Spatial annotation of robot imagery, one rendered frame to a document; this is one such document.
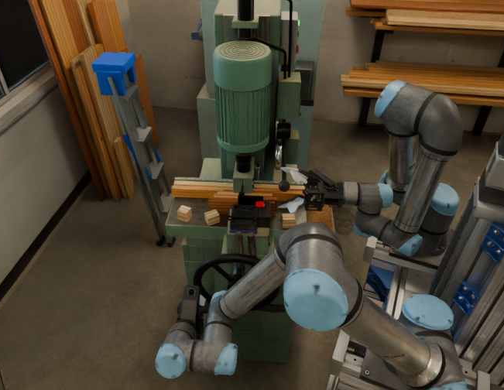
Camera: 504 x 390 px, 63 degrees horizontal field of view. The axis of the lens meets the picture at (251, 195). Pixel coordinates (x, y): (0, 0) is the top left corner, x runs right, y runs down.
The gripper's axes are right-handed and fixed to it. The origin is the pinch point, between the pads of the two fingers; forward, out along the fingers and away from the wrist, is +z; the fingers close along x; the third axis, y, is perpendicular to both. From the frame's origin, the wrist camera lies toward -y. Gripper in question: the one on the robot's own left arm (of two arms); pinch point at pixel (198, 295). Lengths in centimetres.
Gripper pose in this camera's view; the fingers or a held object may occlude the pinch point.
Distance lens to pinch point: 137.3
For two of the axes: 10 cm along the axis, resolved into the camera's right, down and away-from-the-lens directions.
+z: 0.8, -1.9, 9.8
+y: -0.7, 9.8, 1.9
